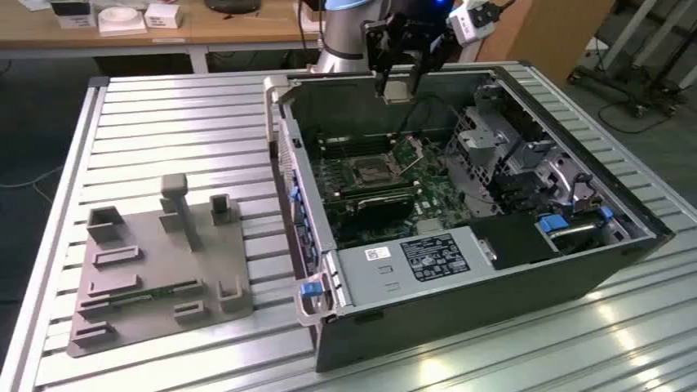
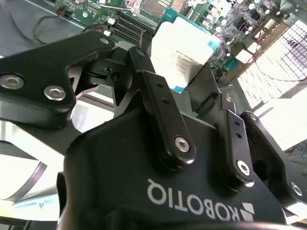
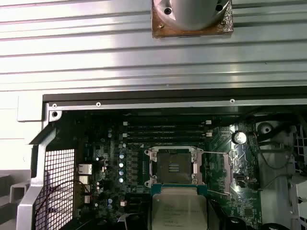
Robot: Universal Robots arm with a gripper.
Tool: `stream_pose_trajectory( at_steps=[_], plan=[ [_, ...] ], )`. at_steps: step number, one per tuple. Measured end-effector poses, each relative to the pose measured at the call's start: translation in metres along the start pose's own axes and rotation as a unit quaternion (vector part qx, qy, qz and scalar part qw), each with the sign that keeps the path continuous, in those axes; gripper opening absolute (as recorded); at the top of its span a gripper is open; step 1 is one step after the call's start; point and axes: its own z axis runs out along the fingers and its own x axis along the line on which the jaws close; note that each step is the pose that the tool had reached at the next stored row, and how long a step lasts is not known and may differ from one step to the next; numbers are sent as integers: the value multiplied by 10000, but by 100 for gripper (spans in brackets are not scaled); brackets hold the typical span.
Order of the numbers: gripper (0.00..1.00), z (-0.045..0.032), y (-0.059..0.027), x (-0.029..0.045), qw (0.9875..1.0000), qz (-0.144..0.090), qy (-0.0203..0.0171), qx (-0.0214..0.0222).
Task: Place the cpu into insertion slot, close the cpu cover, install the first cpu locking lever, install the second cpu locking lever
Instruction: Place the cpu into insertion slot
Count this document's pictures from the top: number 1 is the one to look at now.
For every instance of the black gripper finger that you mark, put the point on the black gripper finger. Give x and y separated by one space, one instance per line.
439 53
386 45

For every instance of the silver CPU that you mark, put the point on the silver CPU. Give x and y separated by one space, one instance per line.
397 94

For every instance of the CPU socket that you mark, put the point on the CPU socket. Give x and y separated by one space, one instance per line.
374 171

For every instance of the wooden cabinet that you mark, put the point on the wooden cabinet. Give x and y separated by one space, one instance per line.
544 36

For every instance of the metal drive cage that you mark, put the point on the metal drive cage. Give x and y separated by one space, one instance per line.
479 139

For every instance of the wooden desk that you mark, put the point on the wooden desk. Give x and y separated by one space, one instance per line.
246 28

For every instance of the black round object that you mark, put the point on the black round object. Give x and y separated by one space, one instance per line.
234 5

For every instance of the green motherboard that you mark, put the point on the green motherboard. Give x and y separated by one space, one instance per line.
436 192

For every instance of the green RAM stick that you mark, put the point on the green RAM stick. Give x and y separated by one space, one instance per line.
377 192
145 295

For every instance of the blue card latch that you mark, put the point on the blue card latch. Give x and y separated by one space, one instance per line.
297 192

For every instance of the graphics card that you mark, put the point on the graphics card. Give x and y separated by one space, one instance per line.
382 210

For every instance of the metal equipment stand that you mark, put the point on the metal equipment stand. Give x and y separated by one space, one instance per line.
654 87

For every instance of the white printed box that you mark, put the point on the white printed box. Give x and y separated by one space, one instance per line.
163 18

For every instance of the silver heat sink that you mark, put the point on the silver heat sink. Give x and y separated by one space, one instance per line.
432 224

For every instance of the blue drive latch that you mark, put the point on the blue drive latch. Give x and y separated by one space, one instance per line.
551 224

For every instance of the black plastic shroud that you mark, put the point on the black plastic shroud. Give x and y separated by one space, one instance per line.
512 241

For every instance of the white round holder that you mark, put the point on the white round holder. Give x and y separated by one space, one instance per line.
123 26

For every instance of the small blue tab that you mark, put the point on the small blue tab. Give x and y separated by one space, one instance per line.
606 213

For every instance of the black power supply label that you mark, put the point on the black power supply label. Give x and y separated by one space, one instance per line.
436 257

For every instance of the white power supply sticker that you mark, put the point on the white power supply sticker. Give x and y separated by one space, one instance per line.
379 253

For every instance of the silver power supply unit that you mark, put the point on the silver power supply unit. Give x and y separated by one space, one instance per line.
377 281

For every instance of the white box with black top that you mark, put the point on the white box with black top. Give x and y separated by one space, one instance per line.
74 20

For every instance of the black open PC case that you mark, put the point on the black open PC case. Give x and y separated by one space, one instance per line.
463 322

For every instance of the grey parts rack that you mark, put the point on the grey parts rack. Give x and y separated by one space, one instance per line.
158 261

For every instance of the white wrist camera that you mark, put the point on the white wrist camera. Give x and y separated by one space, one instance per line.
472 20

